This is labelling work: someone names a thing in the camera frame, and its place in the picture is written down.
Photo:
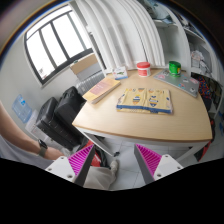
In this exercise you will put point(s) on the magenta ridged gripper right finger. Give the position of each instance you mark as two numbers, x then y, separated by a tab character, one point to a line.
154	166

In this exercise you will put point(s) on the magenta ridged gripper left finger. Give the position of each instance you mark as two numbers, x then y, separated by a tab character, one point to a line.
75	167

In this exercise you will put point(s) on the person's bare forearm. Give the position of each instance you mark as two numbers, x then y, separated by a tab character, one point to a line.
13	134

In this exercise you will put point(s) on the yellow folded patterned towel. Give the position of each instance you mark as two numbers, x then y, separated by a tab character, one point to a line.
145	100

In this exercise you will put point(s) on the beige trouser leg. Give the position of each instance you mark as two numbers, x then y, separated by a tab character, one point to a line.
100	178

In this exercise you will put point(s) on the white shoe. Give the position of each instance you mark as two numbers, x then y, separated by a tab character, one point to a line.
114	166

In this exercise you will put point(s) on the black wrist watch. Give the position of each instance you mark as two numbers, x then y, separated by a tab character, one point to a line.
43	148

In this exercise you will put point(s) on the black suitcase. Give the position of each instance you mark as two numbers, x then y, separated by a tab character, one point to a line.
52	126

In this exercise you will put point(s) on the black backpack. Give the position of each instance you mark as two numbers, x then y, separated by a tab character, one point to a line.
69	106

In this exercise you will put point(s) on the yellow book with red label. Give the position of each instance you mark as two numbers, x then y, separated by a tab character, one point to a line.
101	89

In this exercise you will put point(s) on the clear water bottle jug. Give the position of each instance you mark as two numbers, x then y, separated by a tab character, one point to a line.
22	109

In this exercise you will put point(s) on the grey laptop with stickers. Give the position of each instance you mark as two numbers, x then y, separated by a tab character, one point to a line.
182	81

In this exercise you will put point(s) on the small white card box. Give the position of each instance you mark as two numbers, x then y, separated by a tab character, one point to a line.
120	73

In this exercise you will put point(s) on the white jar with red lid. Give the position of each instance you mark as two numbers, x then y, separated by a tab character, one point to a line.
144	69

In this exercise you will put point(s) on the cardboard box on radiator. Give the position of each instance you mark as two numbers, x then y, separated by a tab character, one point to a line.
86	66

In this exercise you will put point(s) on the green canister with label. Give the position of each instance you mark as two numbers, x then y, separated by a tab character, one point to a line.
175	68

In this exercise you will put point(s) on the black framed window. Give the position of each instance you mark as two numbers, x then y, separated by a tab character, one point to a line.
55	42

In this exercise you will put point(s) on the white shelf unit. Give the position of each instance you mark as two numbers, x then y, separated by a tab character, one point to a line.
184	43

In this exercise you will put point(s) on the white vertical curtain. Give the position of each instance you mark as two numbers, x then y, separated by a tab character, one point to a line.
121	32

